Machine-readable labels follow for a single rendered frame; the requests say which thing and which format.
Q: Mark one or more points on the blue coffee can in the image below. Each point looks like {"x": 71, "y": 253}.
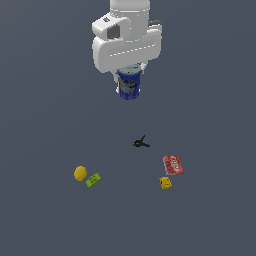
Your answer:
{"x": 129, "y": 82}

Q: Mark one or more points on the black spring clamp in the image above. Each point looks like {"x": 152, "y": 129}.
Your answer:
{"x": 140, "y": 143}

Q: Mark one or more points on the green rectangular block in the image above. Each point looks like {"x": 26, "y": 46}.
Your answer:
{"x": 93, "y": 180}

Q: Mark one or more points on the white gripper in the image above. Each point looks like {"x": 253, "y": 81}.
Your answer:
{"x": 123, "y": 53}

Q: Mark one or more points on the small yellow toy block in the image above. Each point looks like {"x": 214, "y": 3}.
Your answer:
{"x": 165, "y": 182}

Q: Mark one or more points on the yellow lemon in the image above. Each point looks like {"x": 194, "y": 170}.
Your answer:
{"x": 80, "y": 173}

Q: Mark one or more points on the red gelatin box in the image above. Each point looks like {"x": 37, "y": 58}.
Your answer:
{"x": 173, "y": 165}

